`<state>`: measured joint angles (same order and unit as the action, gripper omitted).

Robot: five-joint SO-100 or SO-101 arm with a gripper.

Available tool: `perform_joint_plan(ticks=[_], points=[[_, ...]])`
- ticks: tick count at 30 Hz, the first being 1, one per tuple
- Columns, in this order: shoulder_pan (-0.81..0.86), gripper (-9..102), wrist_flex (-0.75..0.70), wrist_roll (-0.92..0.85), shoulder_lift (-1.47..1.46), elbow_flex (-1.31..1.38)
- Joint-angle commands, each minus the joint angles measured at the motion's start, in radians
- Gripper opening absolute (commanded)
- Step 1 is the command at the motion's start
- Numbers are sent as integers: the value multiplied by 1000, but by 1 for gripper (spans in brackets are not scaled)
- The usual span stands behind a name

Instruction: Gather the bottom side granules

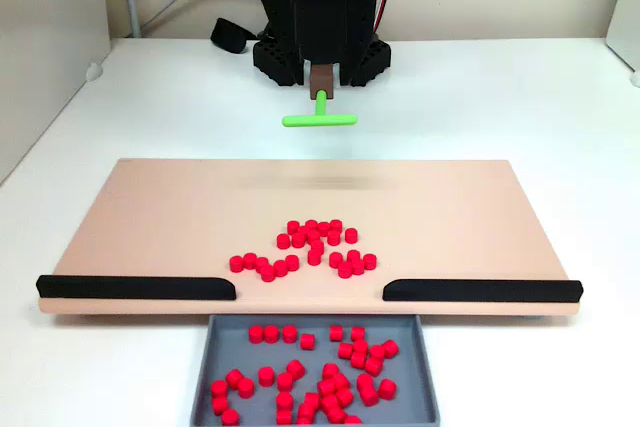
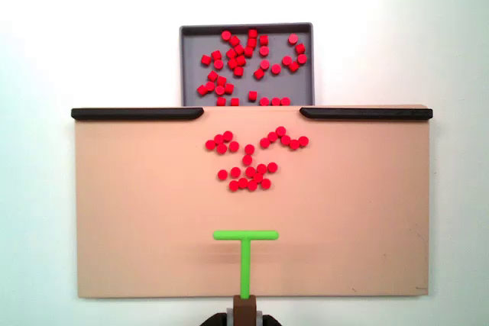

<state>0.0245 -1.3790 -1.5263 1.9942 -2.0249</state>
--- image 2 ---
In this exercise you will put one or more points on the grey rectangular tray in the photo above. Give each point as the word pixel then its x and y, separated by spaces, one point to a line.
pixel 191 51

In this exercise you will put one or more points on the black rail strip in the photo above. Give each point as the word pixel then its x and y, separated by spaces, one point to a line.
pixel 366 113
pixel 133 113

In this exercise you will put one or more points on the red cylindrical granule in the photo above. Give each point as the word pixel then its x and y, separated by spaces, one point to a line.
pixel 264 102
pixel 228 88
pixel 251 42
pixel 247 160
pixel 259 74
pixel 263 40
pixel 275 102
pixel 264 65
pixel 230 53
pixel 302 59
pixel 202 90
pixel 243 183
pixel 280 131
pixel 294 144
pixel 219 139
pixel 234 102
pixel 210 144
pixel 285 139
pixel 227 135
pixel 219 90
pixel 252 33
pixel 252 185
pixel 221 102
pixel 240 60
pixel 222 174
pixel 234 40
pixel 249 149
pixel 303 141
pixel 234 146
pixel 250 172
pixel 264 142
pixel 258 177
pixel 276 69
pixel 239 49
pixel 272 136
pixel 221 81
pixel 293 66
pixel 221 148
pixel 206 60
pixel 248 51
pixel 265 183
pixel 272 167
pixel 287 60
pixel 300 49
pixel 238 71
pixel 216 54
pixel 218 64
pixel 232 63
pixel 261 168
pixel 235 172
pixel 212 76
pixel 293 39
pixel 252 95
pixel 234 185
pixel 285 101
pixel 264 50
pixel 226 35
pixel 209 86

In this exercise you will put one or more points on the peach rectangular board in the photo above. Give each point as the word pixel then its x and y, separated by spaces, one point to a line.
pixel 153 226

